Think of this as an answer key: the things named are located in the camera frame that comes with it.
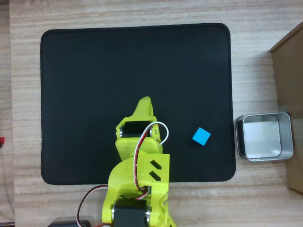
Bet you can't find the blue cube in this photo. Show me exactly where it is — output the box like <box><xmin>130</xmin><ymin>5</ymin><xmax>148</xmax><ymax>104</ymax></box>
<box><xmin>190</xmin><ymin>127</ymin><xmax>212</xmax><ymax>148</ymax></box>

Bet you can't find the square metal tin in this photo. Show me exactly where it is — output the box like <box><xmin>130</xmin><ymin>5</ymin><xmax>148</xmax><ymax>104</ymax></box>
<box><xmin>234</xmin><ymin>112</ymin><xmax>294</xmax><ymax>162</ymax></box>

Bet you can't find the black rectangular mat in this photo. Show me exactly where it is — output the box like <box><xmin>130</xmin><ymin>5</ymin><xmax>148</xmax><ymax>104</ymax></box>
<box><xmin>40</xmin><ymin>23</ymin><xmax>236</xmax><ymax>186</ymax></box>

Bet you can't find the black base block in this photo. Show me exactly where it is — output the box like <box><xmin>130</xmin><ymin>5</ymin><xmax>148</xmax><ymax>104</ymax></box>
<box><xmin>48</xmin><ymin>216</ymin><xmax>93</xmax><ymax>227</ymax></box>

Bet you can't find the brown cardboard box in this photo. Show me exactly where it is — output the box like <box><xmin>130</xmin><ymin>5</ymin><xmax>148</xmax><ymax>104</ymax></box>
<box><xmin>269</xmin><ymin>22</ymin><xmax>303</xmax><ymax>195</ymax></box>

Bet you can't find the white red black servo cable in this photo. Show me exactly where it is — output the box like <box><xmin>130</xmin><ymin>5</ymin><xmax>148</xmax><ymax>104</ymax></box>
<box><xmin>133</xmin><ymin>122</ymin><xmax>169</xmax><ymax>197</ymax></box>

